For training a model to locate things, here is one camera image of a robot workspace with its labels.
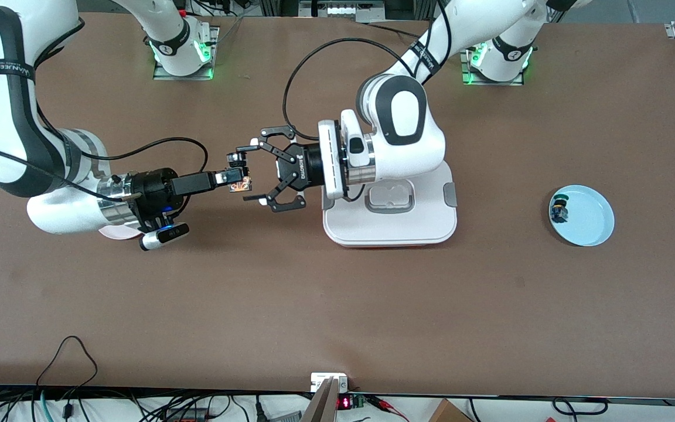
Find green push-button switch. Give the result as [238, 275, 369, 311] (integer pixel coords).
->
[550, 192, 571, 225]

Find white lidded lunch box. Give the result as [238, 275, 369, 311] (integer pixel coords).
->
[321, 161, 458, 248]

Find black base power cable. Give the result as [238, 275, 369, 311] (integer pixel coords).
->
[367, 22, 423, 40]

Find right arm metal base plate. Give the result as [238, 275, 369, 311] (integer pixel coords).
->
[153, 25, 220, 81]

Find orange push-button switch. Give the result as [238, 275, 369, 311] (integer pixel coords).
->
[226, 152, 253, 194]

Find small white box device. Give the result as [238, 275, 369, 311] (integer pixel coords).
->
[311, 373, 349, 392]

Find black coiled thin cable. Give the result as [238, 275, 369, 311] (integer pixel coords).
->
[551, 397, 611, 416]

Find red and black clip leads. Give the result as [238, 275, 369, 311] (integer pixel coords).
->
[367, 396, 410, 422]

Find light blue round plate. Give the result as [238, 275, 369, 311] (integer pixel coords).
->
[549, 185, 615, 247]

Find brown cardboard box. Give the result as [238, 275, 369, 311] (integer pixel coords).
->
[428, 399, 473, 422]

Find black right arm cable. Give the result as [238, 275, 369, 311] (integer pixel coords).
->
[0, 134, 209, 203]

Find grey slanted board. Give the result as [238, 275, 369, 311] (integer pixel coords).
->
[301, 377, 339, 422]

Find pink round plate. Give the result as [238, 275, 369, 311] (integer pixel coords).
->
[98, 226, 145, 241]

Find black looped cable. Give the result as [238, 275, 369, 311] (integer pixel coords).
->
[36, 335, 99, 422]

